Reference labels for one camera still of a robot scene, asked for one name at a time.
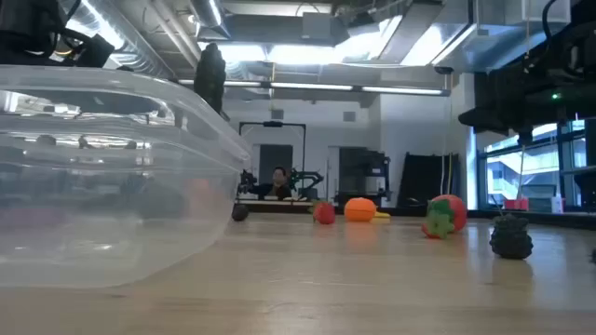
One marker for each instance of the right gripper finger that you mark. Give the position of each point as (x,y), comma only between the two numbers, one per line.
(489,122)

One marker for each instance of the large red toy strawberry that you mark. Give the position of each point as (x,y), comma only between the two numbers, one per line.
(454,211)

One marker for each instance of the small red toy strawberry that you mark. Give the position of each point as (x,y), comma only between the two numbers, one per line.
(324,214)

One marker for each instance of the small dark toy berry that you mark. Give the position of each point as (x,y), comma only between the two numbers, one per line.
(239,213)

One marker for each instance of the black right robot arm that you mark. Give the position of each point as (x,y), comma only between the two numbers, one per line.
(579,46)

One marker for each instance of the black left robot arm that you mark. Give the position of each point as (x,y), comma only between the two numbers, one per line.
(28,28)

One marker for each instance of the clear plastic tupperware container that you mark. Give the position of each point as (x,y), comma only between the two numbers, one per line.
(93,186)

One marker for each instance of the window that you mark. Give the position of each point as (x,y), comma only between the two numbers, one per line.
(535,172)

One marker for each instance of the black leaning board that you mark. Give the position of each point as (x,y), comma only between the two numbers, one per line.
(426,179)

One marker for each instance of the red box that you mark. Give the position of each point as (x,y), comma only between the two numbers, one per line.
(516,205)

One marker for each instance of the white box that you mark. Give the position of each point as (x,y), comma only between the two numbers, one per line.
(557,205)

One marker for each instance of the black toy blackberry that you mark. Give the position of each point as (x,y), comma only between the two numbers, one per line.
(510,239)

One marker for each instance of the black equipment rack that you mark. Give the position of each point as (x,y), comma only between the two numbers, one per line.
(363,172)

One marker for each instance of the yellow toy banana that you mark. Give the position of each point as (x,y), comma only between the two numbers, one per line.
(383,215)

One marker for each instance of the orange toy fruit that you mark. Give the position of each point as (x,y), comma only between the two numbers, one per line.
(359,210)

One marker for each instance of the ceiling light strip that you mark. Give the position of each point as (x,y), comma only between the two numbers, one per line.
(326,86)

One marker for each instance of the person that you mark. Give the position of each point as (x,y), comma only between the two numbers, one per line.
(278,183)

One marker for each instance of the wood-top workbench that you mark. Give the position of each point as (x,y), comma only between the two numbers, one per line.
(274,205)

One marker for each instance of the black robot station frame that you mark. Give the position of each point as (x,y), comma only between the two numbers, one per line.
(272,124)

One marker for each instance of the silver ventilation duct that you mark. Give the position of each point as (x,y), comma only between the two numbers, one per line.
(121,42)

